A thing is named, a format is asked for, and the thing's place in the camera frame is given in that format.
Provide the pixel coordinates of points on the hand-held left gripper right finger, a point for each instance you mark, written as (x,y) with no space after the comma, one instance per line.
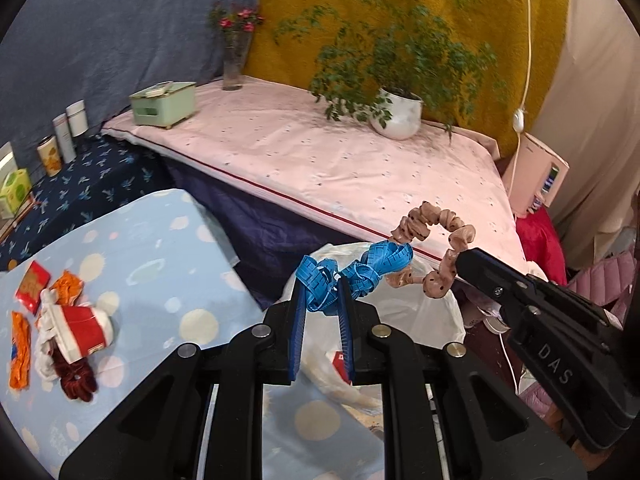
(345,332)

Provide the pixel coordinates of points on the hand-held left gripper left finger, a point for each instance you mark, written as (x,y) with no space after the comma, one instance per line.
(298,327)

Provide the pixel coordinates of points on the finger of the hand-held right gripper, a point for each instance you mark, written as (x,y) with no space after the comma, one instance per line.
(485,272)

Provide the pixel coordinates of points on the white bag-lined trash bin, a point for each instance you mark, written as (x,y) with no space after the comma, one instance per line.
(400,312)

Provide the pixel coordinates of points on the blue measuring tape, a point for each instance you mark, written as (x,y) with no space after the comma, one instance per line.
(370,265)

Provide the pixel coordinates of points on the dark red velvet scrunchie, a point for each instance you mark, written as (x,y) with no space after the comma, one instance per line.
(75,380)

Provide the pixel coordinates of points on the white red wrapper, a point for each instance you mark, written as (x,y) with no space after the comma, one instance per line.
(46,310)

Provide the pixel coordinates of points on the red paper packet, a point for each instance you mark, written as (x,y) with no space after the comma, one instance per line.
(32,285)

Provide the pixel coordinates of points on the orange printed snack wrapper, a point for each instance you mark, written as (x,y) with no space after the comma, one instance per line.
(20,355)

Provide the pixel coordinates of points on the red white packaging scrap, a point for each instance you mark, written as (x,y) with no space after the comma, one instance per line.
(338,362)

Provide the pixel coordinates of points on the red cloth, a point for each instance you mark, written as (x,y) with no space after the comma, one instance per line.
(540,240)

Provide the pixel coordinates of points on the navy bed skirt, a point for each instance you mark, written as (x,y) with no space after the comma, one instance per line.
(250,240)

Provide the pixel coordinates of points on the pink puffer jacket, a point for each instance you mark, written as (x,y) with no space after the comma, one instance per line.
(620,270)

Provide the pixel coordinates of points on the pink appliance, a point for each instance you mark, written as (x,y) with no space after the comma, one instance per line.
(530,170)

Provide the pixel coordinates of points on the pink bed sheet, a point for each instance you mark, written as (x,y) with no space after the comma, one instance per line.
(325,170)

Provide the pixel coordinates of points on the light blue polka dot cloth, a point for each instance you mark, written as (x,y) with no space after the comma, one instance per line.
(150,260)

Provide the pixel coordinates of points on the green plant in white pot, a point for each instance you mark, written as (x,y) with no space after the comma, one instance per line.
(397,115)

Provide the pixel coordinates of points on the beige curtain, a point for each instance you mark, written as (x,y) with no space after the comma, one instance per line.
(590,110)

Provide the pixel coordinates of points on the dark blue printed cloth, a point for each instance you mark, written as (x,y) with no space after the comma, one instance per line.
(100,180)

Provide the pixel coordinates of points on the mint green box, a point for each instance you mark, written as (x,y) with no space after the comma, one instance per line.
(165,105)

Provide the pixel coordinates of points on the glass vase with pink flowers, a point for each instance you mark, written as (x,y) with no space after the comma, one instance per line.
(232,67)

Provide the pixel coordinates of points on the wooden tray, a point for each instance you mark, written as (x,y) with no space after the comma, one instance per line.
(25,217)

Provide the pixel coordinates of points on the tall white cylinder container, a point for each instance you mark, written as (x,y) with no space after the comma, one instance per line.
(65,137)

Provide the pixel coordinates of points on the orange printed can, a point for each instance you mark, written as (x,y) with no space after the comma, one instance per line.
(49,157)

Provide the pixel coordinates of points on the short white cylinder container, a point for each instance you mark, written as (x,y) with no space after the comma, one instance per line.
(77,117)

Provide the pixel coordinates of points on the green carton box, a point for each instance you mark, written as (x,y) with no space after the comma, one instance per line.
(14,192)

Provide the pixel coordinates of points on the mustard yellow blanket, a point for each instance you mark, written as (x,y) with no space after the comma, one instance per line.
(300,0)

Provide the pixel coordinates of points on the grey-blue hanging blanket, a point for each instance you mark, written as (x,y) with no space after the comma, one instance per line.
(125,35)

